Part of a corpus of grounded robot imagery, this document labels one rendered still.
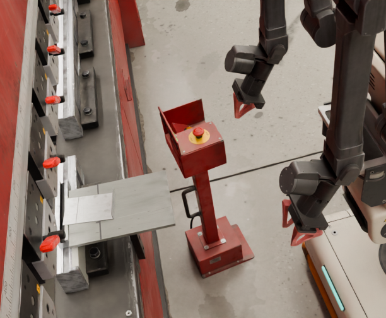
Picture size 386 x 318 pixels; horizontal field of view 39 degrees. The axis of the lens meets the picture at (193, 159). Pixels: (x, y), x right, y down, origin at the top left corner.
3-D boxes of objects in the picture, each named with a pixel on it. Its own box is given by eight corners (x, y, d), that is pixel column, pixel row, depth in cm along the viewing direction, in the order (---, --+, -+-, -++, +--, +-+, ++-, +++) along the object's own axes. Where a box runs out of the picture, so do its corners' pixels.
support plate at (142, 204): (175, 225, 131) (175, 223, 131) (70, 248, 131) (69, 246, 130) (166, 172, 144) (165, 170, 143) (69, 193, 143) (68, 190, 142)
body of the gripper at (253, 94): (242, 105, 145) (253, 83, 140) (232, 82, 152) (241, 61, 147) (263, 108, 147) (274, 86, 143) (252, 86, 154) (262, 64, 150)
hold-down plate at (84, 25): (94, 56, 204) (92, 50, 202) (80, 59, 204) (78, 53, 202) (91, 14, 225) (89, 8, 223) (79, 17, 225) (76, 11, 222)
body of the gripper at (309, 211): (300, 231, 115) (316, 208, 111) (284, 195, 122) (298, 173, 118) (325, 231, 118) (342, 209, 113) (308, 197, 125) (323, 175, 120)
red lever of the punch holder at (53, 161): (54, 158, 105) (64, 153, 115) (33, 163, 105) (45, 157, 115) (57, 167, 106) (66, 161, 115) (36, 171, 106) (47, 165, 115)
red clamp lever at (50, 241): (53, 241, 92) (64, 228, 101) (29, 247, 92) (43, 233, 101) (55, 252, 92) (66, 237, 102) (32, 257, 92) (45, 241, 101)
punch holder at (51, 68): (58, 88, 144) (37, 36, 132) (27, 95, 144) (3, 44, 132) (58, 56, 154) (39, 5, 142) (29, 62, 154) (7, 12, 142)
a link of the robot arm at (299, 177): (364, 168, 106) (345, 139, 112) (315, 164, 101) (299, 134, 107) (334, 209, 113) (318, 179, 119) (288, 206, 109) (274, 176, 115)
